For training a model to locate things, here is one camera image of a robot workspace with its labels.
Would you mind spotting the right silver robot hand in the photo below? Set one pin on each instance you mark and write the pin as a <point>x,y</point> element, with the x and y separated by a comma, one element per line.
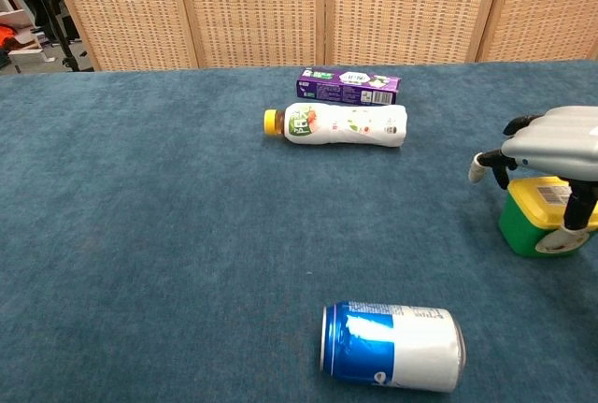
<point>560,141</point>

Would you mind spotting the green tub with yellow lid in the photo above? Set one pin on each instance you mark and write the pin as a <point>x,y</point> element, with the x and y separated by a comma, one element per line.
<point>528,223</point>

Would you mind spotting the white-labelled bottle with yellow cap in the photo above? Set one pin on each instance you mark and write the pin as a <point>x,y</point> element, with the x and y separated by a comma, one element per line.
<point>345,125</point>

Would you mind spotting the purple toothpaste box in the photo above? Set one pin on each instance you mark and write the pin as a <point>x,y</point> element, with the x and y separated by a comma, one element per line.
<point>348,87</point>

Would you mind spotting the blue and white drink can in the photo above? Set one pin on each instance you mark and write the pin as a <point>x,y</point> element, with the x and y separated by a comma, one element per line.
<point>397,347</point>

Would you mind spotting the wooden woven folding screen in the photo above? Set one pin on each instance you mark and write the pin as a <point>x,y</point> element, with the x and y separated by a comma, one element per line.
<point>289,5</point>

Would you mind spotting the blue table cloth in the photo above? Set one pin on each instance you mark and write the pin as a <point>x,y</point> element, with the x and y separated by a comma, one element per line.
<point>163,234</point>

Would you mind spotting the black tripod stand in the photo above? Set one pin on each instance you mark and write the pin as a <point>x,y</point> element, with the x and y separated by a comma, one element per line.
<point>51,19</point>

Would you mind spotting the white cardboard boxes pile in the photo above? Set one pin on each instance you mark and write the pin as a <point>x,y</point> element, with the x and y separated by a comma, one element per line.
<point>21,33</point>

